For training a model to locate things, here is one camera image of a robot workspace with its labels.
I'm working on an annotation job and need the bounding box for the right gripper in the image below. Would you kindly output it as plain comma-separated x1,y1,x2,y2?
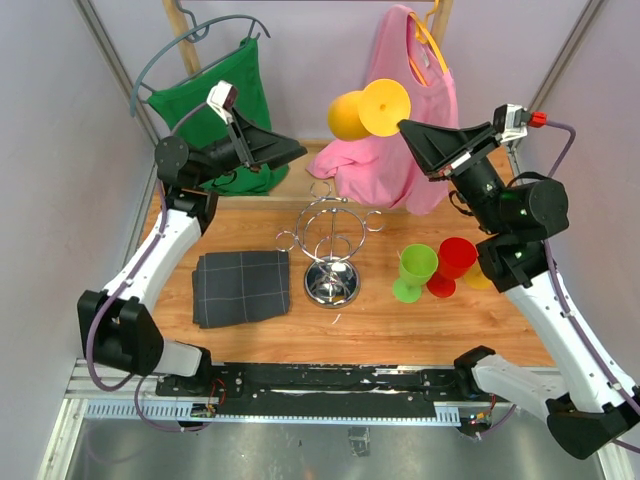
396,119,507,235

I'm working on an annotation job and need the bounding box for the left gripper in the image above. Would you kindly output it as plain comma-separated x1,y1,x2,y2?
195,105,307,186

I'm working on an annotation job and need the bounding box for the yellow wine glass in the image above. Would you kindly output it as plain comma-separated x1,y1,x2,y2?
327,78,411,141
463,265,493,290

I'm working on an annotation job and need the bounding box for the red wine glass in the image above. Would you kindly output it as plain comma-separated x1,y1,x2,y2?
426,237,478,298

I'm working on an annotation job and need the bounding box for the green wine glass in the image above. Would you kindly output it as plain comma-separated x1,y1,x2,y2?
392,244,439,303

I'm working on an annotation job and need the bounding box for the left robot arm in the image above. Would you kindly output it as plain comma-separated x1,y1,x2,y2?
77,108,307,396

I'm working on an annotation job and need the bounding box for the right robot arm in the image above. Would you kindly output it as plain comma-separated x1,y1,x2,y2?
398,118,639,459

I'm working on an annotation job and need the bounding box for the chrome wine glass rack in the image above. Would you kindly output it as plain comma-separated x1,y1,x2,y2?
275,181,385,309

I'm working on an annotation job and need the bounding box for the pink t-shirt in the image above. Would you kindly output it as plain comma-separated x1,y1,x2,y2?
307,5,459,215

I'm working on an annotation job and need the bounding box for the green t-shirt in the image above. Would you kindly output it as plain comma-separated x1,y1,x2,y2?
148,37,289,196

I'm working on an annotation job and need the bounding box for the yellow clothes hanger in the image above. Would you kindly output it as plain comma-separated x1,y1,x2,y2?
408,0,449,87

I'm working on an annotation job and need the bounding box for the grey clothes hanger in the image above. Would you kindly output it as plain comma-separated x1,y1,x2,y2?
129,0,272,118

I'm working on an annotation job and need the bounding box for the dark grey checked cloth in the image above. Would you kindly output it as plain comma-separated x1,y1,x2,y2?
192,250,291,329

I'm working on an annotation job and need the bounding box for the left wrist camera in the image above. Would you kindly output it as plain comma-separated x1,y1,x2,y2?
206,80,238,124

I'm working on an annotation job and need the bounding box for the wooden rack right post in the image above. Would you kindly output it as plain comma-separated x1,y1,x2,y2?
431,0,454,46

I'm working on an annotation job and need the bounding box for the wooden rack post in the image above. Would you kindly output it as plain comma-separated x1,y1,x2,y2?
162,0,204,76
431,0,454,46

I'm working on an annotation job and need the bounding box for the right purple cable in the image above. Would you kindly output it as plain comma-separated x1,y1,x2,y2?
529,112,640,454

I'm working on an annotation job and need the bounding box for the purple cable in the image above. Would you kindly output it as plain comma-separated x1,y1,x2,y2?
84,102,221,434
529,112,640,454

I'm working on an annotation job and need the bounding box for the wooden rack left post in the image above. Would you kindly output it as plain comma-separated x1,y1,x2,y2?
162,0,204,76

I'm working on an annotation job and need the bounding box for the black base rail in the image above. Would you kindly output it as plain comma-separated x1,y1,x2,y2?
155,363,491,420

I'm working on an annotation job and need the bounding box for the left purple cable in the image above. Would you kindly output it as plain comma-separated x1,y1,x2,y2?
84,102,221,434

